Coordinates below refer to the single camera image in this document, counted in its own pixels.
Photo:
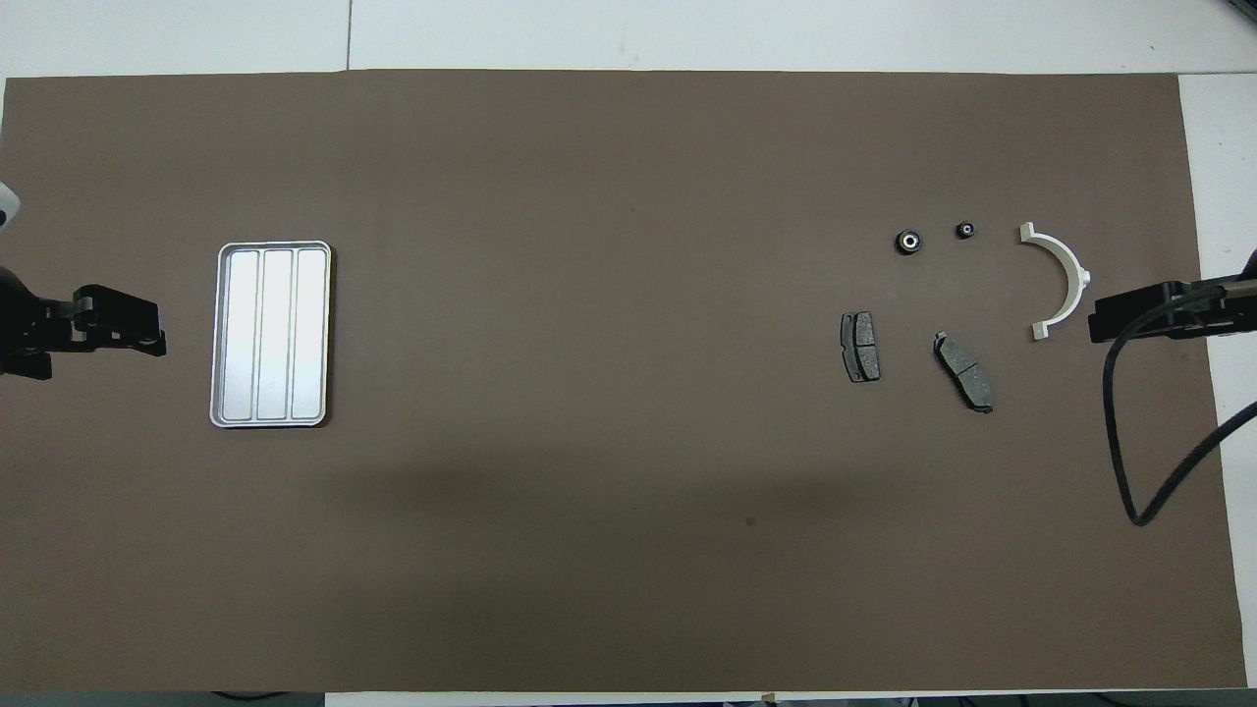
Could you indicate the large black bearing gear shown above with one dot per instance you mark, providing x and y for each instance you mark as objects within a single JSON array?
[{"x": 908, "y": 242}]

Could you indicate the silver ribbed metal tray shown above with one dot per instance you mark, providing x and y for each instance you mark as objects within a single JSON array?
[{"x": 270, "y": 334}]

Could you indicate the brown table mat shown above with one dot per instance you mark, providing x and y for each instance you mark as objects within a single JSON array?
[{"x": 628, "y": 295}]

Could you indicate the tapered grey brake pad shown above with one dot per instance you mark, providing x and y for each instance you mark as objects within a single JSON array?
[{"x": 964, "y": 373}]

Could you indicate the rectangular dark brake pad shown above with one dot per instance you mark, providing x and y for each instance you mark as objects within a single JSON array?
[{"x": 862, "y": 349}]

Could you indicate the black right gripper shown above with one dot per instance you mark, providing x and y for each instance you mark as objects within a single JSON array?
[{"x": 1213, "y": 312}]

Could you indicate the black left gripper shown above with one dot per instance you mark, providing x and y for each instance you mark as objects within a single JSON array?
[{"x": 29, "y": 329}]

